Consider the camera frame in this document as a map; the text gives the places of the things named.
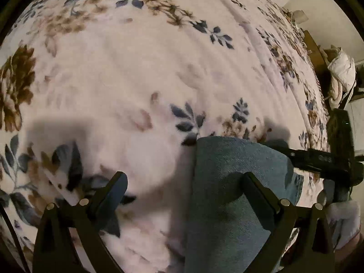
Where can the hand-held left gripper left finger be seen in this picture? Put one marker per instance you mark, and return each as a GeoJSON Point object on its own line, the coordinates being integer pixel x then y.
{"type": "Point", "coordinates": [113, 193]}

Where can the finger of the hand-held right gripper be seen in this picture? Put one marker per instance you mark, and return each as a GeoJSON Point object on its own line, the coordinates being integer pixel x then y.
{"type": "Point", "coordinates": [312, 160]}

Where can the blue denim pants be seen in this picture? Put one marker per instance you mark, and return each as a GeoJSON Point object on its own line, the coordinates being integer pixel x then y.
{"type": "Point", "coordinates": [221, 176]}

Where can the white pillow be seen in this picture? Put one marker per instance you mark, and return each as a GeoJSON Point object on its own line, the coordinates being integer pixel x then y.
{"type": "Point", "coordinates": [342, 68]}

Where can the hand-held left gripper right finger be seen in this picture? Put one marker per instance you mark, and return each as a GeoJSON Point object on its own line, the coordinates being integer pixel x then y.
{"type": "Point", "coordinates": [256, 196]}

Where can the white floral blanket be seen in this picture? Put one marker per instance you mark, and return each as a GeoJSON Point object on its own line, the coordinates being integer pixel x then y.
{"type": "Point", "coordinates": [113, 76]}

